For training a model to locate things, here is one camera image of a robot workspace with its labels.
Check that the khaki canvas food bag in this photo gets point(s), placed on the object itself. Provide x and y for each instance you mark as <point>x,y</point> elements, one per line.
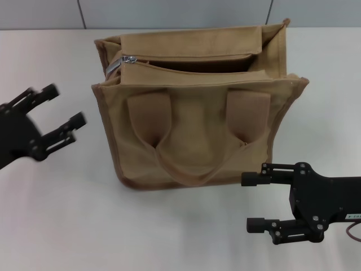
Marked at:
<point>197,146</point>

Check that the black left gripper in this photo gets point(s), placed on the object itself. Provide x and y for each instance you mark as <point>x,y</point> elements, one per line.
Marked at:
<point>17,135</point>

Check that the silver metal zipper slider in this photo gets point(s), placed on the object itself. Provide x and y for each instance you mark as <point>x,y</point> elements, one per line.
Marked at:
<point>115,66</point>

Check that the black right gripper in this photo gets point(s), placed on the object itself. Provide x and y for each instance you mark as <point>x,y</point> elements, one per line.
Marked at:
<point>321,197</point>

